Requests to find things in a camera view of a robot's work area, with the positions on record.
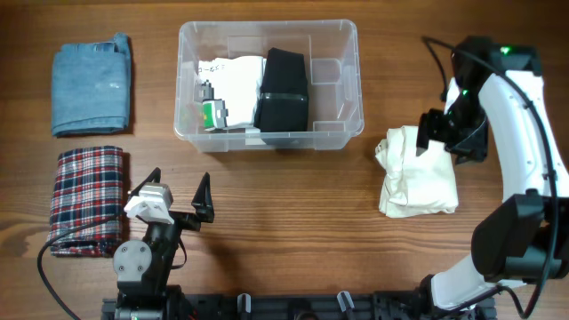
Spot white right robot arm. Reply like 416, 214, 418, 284
414, 36, 568, 319

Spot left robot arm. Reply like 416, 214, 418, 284
101, 168, 214, 320

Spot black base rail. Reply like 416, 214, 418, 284
100, 290, 497, 320

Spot white printed t-shirt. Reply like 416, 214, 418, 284
198, 56, 266, 129

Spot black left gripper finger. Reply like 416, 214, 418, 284
128, 167, 161, 196
191, 172, 214, 223

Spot cream cloth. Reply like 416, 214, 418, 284
375, 125, 459, 219

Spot clear plastic storage bin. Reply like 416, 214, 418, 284
173, 20, 365, 153

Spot black garment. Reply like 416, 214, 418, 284
254, 47, 309, 132

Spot folded blue denim jeans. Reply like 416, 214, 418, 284
51, 33, 132, 137

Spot folded red plaid shirt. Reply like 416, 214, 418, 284
48, 146, 124, 258

